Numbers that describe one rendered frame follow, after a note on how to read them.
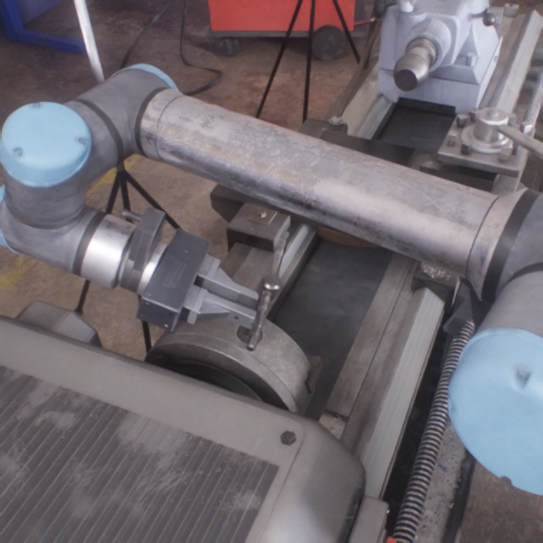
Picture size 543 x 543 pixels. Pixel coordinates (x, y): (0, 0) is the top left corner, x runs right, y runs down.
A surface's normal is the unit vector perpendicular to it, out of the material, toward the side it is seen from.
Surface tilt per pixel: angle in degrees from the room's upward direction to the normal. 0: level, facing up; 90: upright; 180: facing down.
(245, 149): 41
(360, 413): 0
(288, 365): 51
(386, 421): 36
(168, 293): 21
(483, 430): 86
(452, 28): 90
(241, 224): 0
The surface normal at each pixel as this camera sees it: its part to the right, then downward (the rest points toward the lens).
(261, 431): -0.02, -0.71
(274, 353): 0.57, -0.39
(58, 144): 0.24, -0.47
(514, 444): -0.63, 0.50
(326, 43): -0.05, 0.70
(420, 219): -0.46, 0.06
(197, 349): -0.39, 0.65
